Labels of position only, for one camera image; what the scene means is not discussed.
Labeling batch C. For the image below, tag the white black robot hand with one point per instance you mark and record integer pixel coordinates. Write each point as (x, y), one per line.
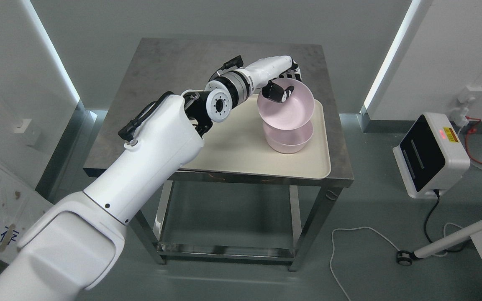
(263, 72)

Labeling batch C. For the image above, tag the pink bowl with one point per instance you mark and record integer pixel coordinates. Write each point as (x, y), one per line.
(288, 141)
(294, 112)

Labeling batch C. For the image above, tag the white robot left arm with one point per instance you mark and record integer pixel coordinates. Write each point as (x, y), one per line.
(74, 245)

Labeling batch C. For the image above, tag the beige plastic tray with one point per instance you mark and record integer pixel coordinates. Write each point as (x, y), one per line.
(238, 145)

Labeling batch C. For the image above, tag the stainless steel table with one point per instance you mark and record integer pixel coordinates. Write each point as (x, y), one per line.
(162, 65)

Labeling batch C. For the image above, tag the white black charging device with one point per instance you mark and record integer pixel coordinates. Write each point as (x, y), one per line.
(431, 157)

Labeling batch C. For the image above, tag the white wheeled stand leg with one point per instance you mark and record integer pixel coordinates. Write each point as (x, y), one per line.
(472, 232)

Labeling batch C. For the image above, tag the white sign with characters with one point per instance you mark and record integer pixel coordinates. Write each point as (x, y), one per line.
(20, 207)

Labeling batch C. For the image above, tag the white wall socket plug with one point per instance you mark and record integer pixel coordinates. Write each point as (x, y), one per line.
(467, 96)

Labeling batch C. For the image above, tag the white wall switch box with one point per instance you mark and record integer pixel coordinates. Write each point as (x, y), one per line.
(25, 128)

